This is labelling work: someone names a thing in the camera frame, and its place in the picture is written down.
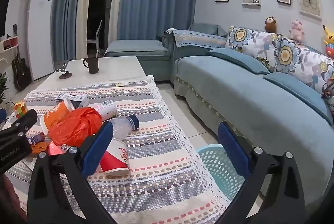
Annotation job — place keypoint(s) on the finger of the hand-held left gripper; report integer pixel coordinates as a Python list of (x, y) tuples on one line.
[(2, 115), (24, 122)]

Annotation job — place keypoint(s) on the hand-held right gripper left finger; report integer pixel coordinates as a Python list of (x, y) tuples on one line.
[(96, 147)]

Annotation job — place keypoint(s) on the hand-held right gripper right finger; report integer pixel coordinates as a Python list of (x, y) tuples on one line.
[(232, 147)]

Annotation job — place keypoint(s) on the small purple box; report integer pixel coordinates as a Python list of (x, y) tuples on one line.
[(35, 139)]

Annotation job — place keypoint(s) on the red white paper cup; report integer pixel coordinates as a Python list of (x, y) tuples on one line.
[(116, 158)]

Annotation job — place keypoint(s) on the teal plastic basket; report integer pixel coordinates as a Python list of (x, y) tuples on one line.
[(216, 169)]

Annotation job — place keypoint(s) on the orange snack wrapper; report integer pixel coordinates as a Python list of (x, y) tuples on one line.
[(40, 147)]

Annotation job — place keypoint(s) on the orange plastic bag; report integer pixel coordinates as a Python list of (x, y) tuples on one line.
[(75, 127)]

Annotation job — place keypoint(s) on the orange white paper cup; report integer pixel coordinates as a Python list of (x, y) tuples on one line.
[(56, 115)]

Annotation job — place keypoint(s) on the clear plastic bottle blue cap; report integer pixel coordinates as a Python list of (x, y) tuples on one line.
[(122, 127)]

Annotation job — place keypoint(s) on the white pink drink cup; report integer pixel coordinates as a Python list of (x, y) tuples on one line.
[(107, 110)]

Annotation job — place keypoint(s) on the red foil wrapper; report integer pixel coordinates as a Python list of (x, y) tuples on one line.
[(54, 150)]

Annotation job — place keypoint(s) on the person's left forearm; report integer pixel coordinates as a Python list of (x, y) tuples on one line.
[(10, 203)]

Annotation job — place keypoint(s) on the colourful puzzle cube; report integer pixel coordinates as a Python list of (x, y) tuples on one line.
[(21, 109)]

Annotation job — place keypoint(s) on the white printed paper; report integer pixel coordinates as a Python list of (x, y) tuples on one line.
[(28, 161)]

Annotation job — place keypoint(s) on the green potted plant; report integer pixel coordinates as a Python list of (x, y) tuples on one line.
[(3, 88)]

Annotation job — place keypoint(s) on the black acoustic guitar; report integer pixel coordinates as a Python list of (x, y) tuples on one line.
[(21, 72)]

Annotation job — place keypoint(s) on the grey white medicine box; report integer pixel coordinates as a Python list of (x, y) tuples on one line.
[(75, 102)]

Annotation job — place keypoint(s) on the blue fabric sofa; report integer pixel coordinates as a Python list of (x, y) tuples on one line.
[(234, 88)]

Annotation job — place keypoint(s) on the brown phone stand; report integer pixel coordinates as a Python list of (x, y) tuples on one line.
[(65, 74)]

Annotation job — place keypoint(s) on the yellow sticky note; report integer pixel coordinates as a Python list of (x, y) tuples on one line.
[(120, 84)]

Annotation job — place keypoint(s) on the striped woven tablecloth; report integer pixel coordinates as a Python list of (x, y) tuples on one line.
[(161, 161)]

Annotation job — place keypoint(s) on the dark brown mug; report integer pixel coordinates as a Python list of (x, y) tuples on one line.
[(92, 67)]

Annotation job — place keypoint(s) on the white coffee table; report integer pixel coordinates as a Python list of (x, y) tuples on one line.
[(117, 67)]

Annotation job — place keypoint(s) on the blue cushion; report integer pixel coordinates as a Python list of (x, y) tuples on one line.
[(240, 59), (294, 88), (206, 28)]

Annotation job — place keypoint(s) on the white refrigerator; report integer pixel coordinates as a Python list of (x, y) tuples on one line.
[(41, 30)]

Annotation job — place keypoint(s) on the black television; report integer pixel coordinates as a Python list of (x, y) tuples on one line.
[(4, 12)]

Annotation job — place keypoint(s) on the floral pillow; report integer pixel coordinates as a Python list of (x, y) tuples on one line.
[(250, 41), (294, 56)]

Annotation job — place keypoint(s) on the patterned sofa armrest cover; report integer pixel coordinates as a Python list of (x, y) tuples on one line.
[(198, 38)]

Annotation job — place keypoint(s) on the brown jar toy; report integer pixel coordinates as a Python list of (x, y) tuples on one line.
[(270, 25)]

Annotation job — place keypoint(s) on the pink pig plush toy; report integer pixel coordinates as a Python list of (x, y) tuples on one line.
[(297, 30)]

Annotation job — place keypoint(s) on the yellow plush toy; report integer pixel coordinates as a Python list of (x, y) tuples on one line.
[(329, 36)]

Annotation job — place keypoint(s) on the light framed butterfly picture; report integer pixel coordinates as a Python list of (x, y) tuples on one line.
[(310, 4)]

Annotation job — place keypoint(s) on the white red wall shelf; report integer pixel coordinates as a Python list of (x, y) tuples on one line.
[(10, 43)]

